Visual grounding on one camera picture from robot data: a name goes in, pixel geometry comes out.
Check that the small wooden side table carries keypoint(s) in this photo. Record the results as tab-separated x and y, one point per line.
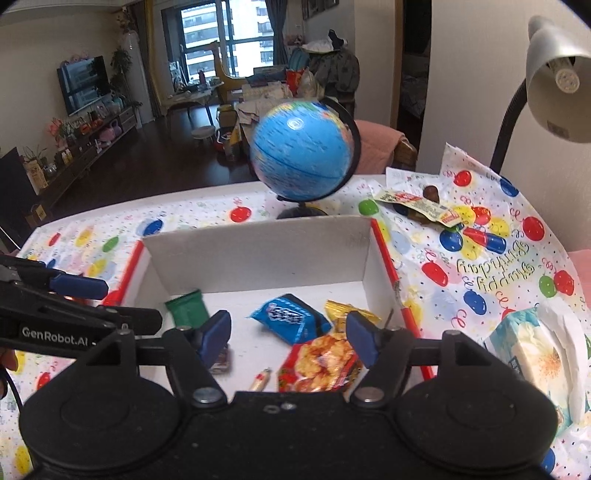
187	100

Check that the wooden chair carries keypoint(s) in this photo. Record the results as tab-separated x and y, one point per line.
405	156

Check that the blue desk globe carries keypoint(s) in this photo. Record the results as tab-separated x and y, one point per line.
305	151

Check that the blue snack packet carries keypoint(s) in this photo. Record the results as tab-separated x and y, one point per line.
292	319

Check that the small white stool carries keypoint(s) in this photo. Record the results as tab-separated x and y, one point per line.
203	133

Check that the red white cardboard box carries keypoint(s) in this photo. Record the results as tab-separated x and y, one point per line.
240	267

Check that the balloon print birthday tablecloth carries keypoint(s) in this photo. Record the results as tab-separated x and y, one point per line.
503	258

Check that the black gold snack packet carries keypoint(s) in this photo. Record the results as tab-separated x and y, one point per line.
222	364

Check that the tissue pack floral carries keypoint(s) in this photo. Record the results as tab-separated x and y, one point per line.
546	345

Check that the beige sausage stick snack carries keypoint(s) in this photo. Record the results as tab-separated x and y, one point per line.
260	382

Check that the silver gooseneck desk lamp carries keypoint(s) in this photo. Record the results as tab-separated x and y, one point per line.
556	88

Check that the gold foil candy packet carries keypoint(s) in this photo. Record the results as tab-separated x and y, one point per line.
338	312

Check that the yellow green snack packet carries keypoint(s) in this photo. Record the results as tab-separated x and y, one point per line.
433	211

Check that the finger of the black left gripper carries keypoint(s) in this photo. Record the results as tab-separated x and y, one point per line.
37	275

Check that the red snack bag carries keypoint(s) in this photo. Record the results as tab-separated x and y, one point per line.
327	363

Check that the wall television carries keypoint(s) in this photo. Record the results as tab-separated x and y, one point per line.
83	83

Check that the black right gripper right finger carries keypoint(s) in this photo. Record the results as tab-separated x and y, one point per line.
386	354

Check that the dark wooden tv cabinet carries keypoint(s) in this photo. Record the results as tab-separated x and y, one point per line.
78	161

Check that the pink cushion on chair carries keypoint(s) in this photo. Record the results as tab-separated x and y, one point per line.
378	143

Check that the brown chocolate ball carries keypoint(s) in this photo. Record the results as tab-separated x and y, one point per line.
431	193

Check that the sofa with white cover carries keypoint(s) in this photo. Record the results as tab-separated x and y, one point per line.
256	102

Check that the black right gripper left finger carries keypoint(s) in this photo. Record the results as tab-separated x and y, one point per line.
191	353

